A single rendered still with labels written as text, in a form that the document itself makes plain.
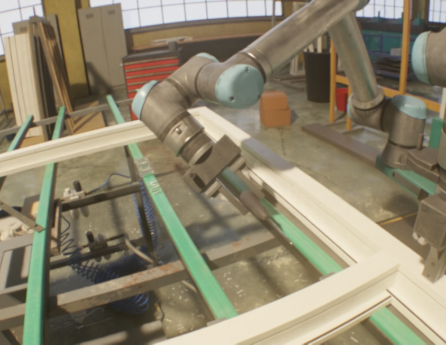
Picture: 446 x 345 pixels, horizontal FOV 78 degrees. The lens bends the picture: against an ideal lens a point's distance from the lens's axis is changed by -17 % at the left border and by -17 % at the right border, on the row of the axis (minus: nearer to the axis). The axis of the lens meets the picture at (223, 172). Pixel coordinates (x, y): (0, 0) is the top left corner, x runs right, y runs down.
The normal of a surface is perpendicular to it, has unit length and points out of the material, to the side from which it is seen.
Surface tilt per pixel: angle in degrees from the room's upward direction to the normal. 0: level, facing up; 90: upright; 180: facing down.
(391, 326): 0
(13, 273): 0
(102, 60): 90
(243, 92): 92
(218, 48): 90
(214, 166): 61
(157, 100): 53
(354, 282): 0
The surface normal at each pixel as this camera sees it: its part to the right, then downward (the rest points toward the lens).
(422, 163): -0.92, 0.23
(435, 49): -0.87, -0.18
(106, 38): 0.40, 0.39
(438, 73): -0.86, 0.50
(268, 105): 0.02, 0.45
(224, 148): -0.06, -0.04
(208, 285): -0.07, -0.89
